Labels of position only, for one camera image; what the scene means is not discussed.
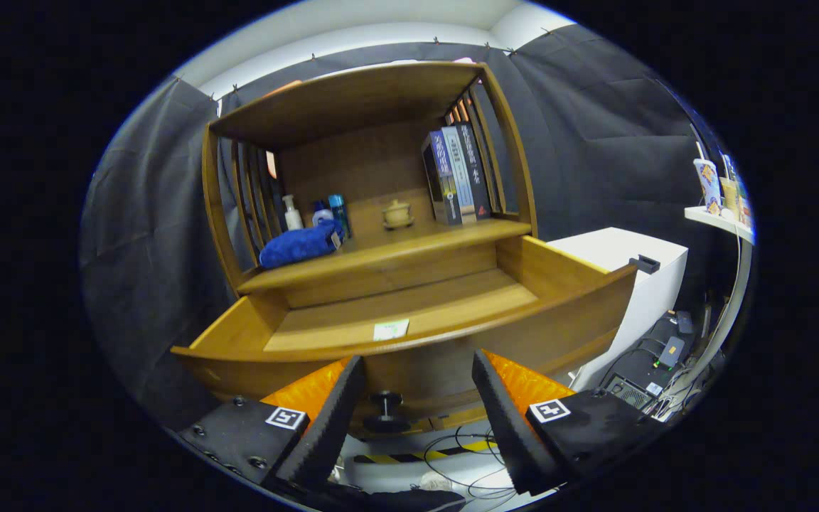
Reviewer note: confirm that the blue spine book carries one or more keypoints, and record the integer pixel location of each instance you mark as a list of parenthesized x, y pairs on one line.
[(445, 178)]

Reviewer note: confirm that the small black block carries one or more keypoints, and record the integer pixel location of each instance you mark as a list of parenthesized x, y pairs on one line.
[(645, 264)]

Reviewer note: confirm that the clear drink bottle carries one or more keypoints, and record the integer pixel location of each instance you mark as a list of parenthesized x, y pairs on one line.
[(745, 206)]

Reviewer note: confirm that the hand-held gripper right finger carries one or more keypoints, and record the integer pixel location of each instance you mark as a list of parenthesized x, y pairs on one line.
[(505, 419)]

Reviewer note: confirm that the yellow black hazard tape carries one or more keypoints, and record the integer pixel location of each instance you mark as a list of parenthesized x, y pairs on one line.
[(416, 455)]

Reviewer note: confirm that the beige lidded teacup with saucer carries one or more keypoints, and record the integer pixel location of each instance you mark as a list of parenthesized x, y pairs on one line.
[(397, 213)]

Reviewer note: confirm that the patterned paper cup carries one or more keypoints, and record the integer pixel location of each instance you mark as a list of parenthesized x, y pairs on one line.
[(708, 183)]

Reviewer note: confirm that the wooden drawer with black knob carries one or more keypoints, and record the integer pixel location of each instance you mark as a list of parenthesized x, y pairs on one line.
[(395, 306)]

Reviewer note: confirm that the wooden cabinet with slatted sides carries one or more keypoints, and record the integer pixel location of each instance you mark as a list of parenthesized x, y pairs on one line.
[(352, 99)]

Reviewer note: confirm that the teal cylindrical bottle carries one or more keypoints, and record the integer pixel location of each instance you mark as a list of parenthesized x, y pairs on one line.
[(339, 210)]

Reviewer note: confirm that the wooden countertop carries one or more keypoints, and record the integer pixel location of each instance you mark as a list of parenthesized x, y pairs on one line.
[(409, 238)]

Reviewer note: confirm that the yellowish plastic cup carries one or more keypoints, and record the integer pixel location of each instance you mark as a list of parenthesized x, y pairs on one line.
[(729, 195)]

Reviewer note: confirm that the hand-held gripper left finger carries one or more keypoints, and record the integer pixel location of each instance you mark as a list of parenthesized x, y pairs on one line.
[(328, 427)]

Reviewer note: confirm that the white side shelf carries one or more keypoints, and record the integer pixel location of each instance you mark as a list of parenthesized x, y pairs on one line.
[(719, 219)]

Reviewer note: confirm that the white shelf pole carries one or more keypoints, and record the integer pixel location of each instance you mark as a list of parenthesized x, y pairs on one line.
[(729, 313)]

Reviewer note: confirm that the pale grey spine book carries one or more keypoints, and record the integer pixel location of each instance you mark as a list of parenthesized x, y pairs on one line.
[(461, 174)]

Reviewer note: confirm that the grey power adapter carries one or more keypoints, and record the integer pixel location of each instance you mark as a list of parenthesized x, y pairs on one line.
[(671, 352)]

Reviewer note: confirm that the small white bottle blue cap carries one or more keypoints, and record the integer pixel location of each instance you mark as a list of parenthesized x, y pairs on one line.
[(322, 215)]

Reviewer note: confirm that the white box cabinet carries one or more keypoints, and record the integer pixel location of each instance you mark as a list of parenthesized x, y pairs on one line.
[(630, 291)]

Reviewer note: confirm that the white pump bottle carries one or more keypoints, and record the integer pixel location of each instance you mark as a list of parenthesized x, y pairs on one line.
[(292, 215)]

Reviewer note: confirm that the blue folded towel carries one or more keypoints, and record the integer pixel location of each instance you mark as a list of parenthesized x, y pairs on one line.
[(299, 245)]

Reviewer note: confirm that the black computer case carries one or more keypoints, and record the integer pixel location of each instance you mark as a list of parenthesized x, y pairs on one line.
[(633, 370)]

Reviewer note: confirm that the black backdrop cloth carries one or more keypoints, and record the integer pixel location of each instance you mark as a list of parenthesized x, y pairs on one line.
[(594, 142)]

